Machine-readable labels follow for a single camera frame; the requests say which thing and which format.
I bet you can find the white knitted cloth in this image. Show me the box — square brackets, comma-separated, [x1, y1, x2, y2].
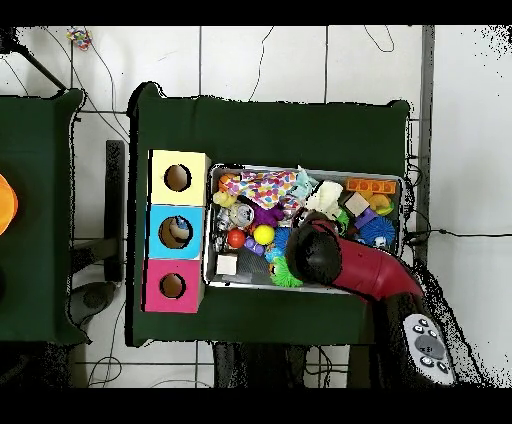
[306, 179, 345, 221]

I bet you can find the clear wire mesh bin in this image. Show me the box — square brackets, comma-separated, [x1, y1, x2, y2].
[203, 163, 404, 297]

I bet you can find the green cloth side table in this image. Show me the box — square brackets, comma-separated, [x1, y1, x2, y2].
[0, 87, 88, 345]

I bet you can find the yellow ball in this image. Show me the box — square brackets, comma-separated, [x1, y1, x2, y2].
[254, 224, 277, 246]

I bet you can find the orange round object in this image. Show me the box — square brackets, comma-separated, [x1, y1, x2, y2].
[0, 174, 19, 236]

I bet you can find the polka dot cloth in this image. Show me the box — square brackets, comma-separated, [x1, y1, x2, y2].
[221, 169, 299, 211]

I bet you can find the small colourful floor toy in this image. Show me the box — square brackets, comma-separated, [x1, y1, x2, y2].
[67, 27, 93, 51]

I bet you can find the plain wooden cube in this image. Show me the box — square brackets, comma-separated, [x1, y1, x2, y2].
[343, 191, 371, 217]

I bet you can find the small red ball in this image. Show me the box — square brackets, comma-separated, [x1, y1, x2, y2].
[226, 228, 248, 249]

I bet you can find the orange toy building block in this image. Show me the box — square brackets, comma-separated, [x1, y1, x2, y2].
[345, 177, 398, 195]

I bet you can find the wooden box with three holes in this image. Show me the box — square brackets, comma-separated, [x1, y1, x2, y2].
[143, 149, 213, 315]

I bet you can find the green spiky ball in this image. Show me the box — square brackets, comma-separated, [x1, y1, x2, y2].
[334, 209, 352, 235]
[270, 257, 304, 289]

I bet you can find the clear plastic bottle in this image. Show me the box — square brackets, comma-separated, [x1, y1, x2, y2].
[169, 219, 192, 241]

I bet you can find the blue spiky ball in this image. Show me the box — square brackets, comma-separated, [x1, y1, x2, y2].
[359, 217, 397, 248]
[273, 227, 291, 253]

